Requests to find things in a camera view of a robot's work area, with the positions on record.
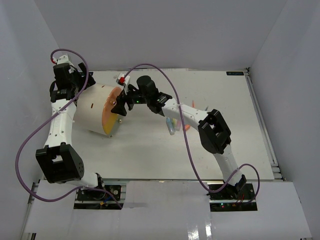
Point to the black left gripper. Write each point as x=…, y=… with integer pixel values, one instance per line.
x=78, y=74

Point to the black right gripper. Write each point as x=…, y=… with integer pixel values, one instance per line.
x=119, y=108

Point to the orange top drawer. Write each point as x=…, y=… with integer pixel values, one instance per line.
x=109, y=118

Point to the cream cylindrical drawer organizer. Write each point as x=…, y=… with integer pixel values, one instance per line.
x=89, y=110

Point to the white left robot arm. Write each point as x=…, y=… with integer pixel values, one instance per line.
x=58, y=160

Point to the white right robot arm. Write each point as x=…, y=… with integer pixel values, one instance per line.
x=214, y=133

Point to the light blue highlighter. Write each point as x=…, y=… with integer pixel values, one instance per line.
x=170, y=126

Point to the green highlighter pen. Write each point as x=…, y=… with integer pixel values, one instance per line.
x=174, y=122

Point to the pink purple highlighter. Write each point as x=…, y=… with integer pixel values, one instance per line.
x=178, y=125

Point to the orange highlighter cap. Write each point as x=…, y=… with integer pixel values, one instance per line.
x=187, y=127

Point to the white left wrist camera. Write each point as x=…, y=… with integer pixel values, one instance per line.
x=63, y=59

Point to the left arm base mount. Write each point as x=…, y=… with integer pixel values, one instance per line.
x=112, y=199

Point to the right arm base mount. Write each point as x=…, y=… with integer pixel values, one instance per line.
x=225, y=201

